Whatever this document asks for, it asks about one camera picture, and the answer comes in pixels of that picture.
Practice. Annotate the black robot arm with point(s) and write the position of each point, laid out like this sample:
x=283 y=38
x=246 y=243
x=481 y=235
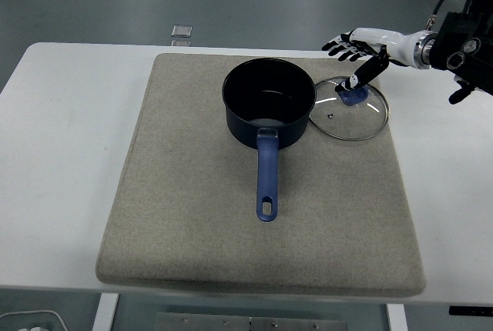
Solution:
x=466 y=50

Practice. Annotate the grey metal plate with screws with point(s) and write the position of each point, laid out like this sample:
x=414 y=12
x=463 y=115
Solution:
x=250 y=323

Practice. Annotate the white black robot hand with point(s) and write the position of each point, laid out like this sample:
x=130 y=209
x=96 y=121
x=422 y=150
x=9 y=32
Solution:
x=385 y=38

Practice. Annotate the white table leg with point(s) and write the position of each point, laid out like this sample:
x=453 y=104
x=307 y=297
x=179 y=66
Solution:
x=104 y=313
x=396 y=319

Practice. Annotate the beige fabric mat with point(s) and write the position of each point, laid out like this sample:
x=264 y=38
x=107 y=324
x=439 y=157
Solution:
x=192 y=211

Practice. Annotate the glass pot lid blue knob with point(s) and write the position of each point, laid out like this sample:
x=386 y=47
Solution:
x=358 y=123

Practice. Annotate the black bar under table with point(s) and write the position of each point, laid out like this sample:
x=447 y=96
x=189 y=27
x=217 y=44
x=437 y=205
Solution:
x=471 y=310

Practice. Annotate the silver square floor plate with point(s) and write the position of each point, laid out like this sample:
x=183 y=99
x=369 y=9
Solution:
x=181 y=31

